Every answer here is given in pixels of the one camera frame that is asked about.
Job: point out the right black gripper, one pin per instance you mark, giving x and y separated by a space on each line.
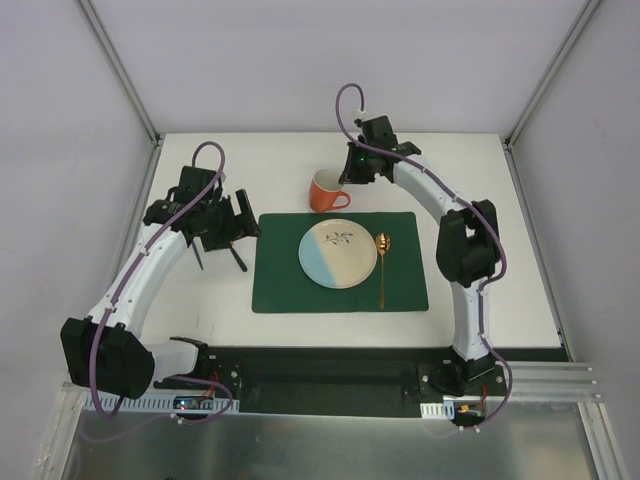
351 163

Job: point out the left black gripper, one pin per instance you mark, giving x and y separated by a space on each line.
223 241

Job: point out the left aluminium frame post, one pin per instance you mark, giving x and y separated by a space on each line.
107 47

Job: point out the gold knife black handle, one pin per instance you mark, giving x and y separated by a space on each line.
240 262

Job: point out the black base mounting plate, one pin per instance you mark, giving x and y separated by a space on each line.
361 382

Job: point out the cream and blue plate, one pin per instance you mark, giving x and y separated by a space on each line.
337 254

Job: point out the right white cable duct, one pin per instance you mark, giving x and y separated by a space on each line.
438 411

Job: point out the right aluminium frame post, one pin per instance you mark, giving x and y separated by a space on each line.
576 31

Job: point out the gold spoon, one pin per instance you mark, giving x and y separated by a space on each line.
383 245

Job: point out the aluminium frame post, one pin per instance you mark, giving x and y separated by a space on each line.
107 47
576 31

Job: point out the dark green placemat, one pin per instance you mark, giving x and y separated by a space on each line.
281 286

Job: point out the aluminium rail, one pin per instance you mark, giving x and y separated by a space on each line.
555 382

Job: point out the left white cable duct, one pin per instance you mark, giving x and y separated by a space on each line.
179 404

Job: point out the blue fork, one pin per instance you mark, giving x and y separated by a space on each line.
197 255

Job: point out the white cable duct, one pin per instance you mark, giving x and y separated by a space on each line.
179 404
438 411

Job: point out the orange mug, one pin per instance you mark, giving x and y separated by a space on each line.
326 192

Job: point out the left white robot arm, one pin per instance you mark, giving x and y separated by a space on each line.
104 349

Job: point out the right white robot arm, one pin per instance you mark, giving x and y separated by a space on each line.
468 248

